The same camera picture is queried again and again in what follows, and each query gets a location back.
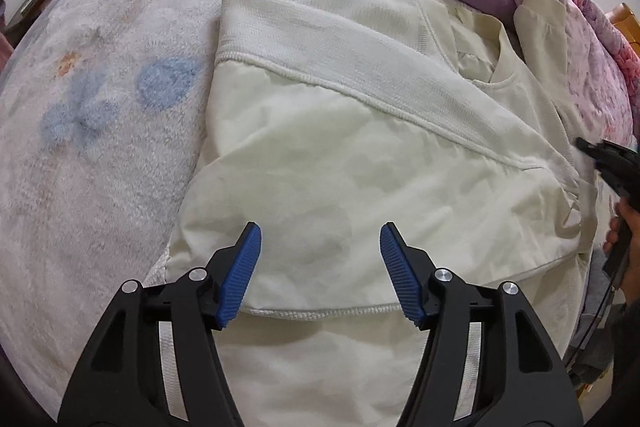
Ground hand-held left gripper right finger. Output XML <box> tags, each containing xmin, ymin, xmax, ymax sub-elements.
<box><xmin>379</xmin><ymin>222</ymin><xmax>586</xmax><ymax>427</ymax></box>

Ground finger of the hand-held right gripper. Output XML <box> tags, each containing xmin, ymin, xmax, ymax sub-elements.
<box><xmin>576</xmin><ymin>137</ymin><xmax>640</xmax><ymax>198</ymax></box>

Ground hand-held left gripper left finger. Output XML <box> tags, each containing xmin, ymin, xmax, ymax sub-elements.
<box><xmin>57</xmin><ymin>222</ymin><xmax>263</xmax><ymax>427</ymax></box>

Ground cream sweatshirt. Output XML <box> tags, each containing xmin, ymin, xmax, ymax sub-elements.
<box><xmin>145</xmin><ymin>0</ymin><xmax>601</xmax><ymax>427</ymax></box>

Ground person's right hand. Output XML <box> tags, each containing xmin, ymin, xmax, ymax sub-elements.
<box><xmin>603</xmin><ymin>199</ymin><xmax>640</xmax><ymax>280</ymax></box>

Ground wooden headboard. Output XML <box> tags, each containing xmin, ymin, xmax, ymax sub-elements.
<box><xmin>610</xmin><ymin>2</ymin><xmax>640</xmax><ymax>55</ymax></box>

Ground white floral bed blanket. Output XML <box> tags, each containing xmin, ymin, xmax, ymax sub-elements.
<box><xmin>0</xmin><ymin>0</ymin><xmax>451</xmax><ymax>413</ymax></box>

